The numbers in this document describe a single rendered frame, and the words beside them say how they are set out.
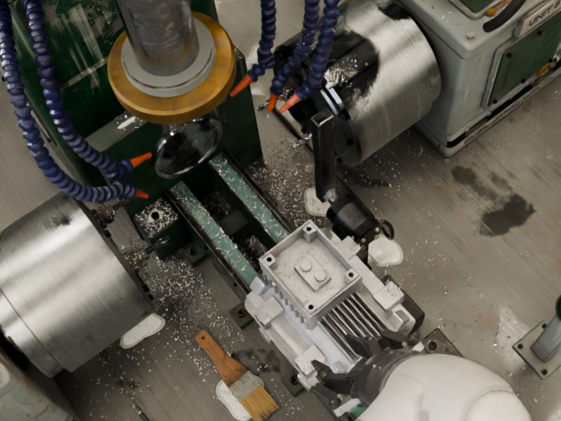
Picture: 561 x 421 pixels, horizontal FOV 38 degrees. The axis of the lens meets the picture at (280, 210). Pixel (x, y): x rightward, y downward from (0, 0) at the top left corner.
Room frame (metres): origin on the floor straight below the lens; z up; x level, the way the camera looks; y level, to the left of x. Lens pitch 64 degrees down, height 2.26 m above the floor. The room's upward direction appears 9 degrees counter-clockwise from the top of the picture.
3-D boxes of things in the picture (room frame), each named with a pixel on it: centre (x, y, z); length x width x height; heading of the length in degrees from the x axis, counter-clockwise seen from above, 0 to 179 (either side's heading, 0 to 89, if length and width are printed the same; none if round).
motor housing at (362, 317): (0.40, -0.05, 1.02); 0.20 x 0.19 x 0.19; 30
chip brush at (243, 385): (0.39, 0.13, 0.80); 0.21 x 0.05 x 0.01; 32
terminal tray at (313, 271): (0.44, -0.03, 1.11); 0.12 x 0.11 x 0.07; 30
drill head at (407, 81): (0.83, -0.19, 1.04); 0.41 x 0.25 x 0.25; 119
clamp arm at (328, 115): (0.62, -0.08, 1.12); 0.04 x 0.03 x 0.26; 29
